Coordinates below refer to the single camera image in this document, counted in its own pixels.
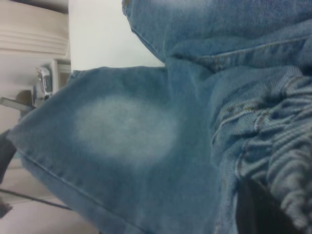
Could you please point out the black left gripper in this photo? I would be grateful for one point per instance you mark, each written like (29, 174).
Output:
(6, 158)

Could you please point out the white ridged panel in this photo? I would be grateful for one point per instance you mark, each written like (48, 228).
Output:
(29, 36)

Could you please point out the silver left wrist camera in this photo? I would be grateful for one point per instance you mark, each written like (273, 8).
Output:
(45, 83)

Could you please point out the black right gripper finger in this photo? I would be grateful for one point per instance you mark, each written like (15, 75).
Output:
(258, 214)

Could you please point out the white shelf frame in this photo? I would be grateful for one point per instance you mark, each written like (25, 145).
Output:
(56, 73)

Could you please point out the blue denim pants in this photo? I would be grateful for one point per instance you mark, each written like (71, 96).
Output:
(146, 170)

